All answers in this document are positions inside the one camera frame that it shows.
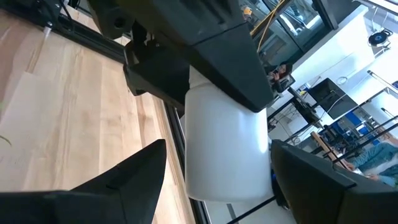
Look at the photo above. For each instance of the person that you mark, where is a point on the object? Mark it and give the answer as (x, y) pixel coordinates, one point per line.
(376, 155)
(280, 76)

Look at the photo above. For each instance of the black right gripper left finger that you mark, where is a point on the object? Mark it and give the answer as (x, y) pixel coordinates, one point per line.
(124, 193)

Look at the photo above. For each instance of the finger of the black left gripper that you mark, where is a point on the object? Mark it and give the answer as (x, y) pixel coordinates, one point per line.
(155, 71)
(236, 71)

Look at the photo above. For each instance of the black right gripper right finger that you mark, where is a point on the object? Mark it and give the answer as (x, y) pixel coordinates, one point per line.
(317, 199)

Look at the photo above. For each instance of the white pill bottle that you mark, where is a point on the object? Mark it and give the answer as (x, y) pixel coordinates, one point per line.
(224, 149)

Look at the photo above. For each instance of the black round fan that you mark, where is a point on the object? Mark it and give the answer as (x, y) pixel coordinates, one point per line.
(378, 37)

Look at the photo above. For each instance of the black computer monitor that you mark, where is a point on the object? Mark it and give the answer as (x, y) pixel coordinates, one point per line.
(332, 98)

